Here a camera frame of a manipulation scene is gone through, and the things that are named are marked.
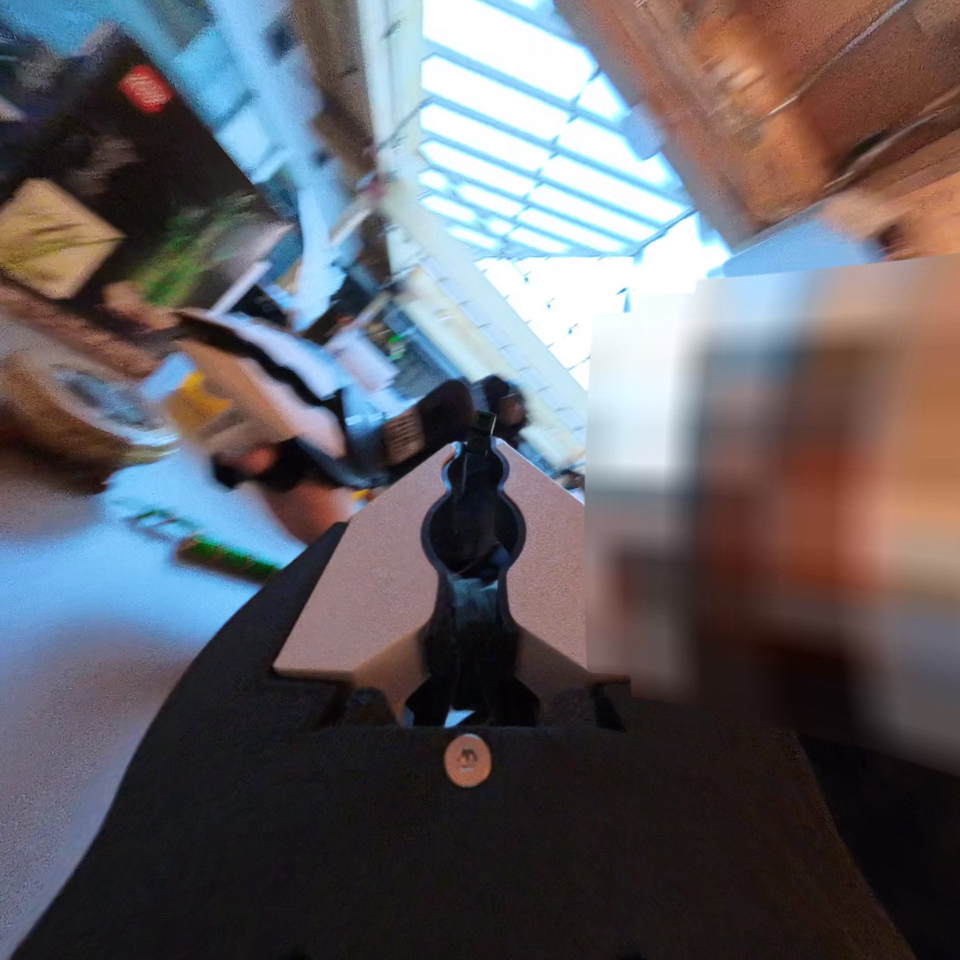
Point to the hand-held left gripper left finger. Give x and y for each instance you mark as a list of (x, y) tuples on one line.
[(352, 600)]

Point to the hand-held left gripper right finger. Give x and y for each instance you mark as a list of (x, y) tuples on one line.
[(551, 592)]

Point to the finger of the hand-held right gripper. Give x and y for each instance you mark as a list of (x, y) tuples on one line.
[(262, 409), (277, 349)]

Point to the green brick bamboo stalk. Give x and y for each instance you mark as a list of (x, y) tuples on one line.
[(225, 559)]

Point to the brown round brick base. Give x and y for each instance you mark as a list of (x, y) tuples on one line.
[(75, 405)]

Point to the grey desk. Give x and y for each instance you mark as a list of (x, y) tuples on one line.
[(75, 675)]

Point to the person's right hand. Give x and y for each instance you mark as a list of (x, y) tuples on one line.
[(315, 510)]

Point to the black toy brick set box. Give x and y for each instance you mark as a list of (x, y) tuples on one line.
[(112, 150)]

